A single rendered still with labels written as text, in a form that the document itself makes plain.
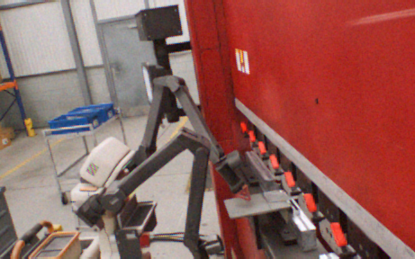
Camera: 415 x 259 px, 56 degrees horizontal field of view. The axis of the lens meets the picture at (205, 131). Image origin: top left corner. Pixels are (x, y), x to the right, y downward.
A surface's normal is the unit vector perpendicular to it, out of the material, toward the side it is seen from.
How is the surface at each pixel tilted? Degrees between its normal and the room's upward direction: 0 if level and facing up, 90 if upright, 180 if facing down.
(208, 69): 90
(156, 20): 90
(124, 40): 90
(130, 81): 90
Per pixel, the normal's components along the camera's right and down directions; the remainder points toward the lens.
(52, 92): -0.13, 0.28
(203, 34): 0.11, 0.25
